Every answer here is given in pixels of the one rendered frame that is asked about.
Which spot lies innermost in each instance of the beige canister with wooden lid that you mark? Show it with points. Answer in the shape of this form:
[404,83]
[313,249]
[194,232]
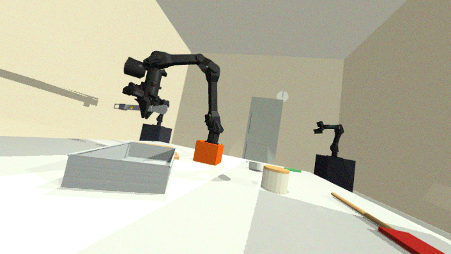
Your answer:
[275,179]

